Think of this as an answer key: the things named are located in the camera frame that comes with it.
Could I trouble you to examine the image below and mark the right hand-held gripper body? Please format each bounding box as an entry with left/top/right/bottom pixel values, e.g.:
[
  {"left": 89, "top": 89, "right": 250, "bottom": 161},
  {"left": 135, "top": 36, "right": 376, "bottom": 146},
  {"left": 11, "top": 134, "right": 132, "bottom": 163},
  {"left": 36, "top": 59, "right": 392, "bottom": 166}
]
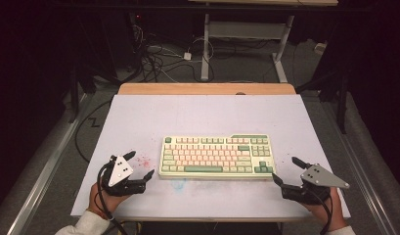
[{"left": 280, "top": 164, "right": 351, "bottom": 206}]

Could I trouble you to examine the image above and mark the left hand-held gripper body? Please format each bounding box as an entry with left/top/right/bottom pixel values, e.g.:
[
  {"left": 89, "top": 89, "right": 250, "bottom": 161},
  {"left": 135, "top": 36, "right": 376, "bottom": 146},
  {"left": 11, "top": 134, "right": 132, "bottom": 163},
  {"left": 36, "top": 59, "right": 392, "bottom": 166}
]
[{"left": 101, "top": 155, "right": 147, "bottom": 197}]

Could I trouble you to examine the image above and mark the cream green pink keyboard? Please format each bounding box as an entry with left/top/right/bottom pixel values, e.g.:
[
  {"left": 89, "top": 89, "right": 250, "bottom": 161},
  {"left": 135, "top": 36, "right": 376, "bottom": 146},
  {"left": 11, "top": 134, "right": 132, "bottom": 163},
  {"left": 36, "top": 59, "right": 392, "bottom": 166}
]
[{"left": 158, "top": 133, "right": 276, "bottom": 180}]

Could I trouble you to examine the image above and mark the person's left hand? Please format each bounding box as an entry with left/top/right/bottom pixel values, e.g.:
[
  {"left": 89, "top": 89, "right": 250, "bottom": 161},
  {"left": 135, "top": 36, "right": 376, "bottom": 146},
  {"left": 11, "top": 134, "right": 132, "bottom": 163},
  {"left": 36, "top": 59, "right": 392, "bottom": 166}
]
[{"left": 88, "top": 181, "right": 132, "bottom": 218}]

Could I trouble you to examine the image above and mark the person's right hand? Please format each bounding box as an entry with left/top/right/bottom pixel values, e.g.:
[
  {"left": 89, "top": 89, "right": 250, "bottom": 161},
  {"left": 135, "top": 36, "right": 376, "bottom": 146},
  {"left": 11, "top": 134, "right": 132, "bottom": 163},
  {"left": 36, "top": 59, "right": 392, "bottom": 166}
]
[{"left": 303, "top": 187, "right": 347, "bottom": 231}]

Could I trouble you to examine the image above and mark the black stand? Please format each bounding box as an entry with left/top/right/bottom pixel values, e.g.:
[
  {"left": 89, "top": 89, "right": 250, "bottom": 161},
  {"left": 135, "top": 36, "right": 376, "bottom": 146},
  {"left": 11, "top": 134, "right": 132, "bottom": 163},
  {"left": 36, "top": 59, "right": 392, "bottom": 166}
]
[
  {"left": 68, "top": 62, "right": 98, "bottom": 124},
  {"left": 296, "top": 70, "right": 348, "bottom": 135}
]

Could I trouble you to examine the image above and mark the white table cover board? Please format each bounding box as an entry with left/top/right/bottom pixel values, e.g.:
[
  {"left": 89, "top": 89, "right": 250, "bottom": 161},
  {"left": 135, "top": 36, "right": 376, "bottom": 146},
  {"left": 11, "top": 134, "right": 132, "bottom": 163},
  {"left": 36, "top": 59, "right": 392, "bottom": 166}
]
[{"left": 70, "top": 94, "right": 351, "bottom": 219}]

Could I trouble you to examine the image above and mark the right hand-held gripper cable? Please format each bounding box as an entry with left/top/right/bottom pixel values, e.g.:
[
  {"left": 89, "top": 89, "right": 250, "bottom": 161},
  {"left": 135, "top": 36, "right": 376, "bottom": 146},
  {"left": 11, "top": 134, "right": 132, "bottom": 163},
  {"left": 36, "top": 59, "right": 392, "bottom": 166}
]
[{"left": 304, "top": 187, "right": 334, "bottom": 235}]

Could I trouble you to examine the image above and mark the hand-held gripper cable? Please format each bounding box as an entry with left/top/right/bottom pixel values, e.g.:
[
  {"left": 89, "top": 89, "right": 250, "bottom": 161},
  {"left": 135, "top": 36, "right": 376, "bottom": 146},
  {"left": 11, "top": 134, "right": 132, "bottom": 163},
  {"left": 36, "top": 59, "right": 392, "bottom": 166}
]
[
  {"left": 304, "top": 187, "right": 334, "bottom": 235},
  {"left": 96, "top": 161, "right": 129, "bottom": 235}
]

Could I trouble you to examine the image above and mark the left hand-held gripper cable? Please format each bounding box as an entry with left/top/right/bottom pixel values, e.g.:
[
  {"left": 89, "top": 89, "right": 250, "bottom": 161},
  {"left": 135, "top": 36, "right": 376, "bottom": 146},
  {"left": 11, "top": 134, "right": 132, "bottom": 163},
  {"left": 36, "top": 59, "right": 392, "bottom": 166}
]
[{"left": 96, "top": 161, "right": 129, "bottom": 235}]

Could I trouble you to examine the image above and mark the metal floor rail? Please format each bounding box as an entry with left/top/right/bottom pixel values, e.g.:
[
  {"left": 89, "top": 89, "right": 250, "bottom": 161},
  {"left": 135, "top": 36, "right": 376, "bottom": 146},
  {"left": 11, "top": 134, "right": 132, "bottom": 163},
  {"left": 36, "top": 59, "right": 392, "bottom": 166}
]
[
  {"left": 6, "top": 94, "right": 91, "bottom": 235},
  {"left": 321, "top": 101, "right": 399, "bottom": 235}
]

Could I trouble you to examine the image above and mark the long black floor cable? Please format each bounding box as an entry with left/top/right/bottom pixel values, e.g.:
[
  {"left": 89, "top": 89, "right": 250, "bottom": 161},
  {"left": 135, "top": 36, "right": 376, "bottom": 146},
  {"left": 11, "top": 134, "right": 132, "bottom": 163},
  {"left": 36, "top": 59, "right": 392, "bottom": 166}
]
[{"left": 74, "top": 99, "right": 113, "bottom": 165}]

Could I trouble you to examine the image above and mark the tangle of floor cables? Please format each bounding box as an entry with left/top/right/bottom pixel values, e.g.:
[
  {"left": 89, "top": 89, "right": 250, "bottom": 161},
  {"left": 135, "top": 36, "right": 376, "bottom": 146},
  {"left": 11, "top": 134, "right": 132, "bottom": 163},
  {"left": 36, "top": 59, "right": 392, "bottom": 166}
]
[{"left": 132, "top": 23, "right": 215, "bottom": 83}]

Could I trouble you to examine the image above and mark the white metal desk frame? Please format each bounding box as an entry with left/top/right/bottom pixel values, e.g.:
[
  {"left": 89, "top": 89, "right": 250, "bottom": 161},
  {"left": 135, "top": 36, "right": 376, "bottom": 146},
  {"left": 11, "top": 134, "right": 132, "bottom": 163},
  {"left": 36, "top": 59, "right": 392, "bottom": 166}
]
[{"left": 200, "top": 13, "right": 294, "bottom": 83}]

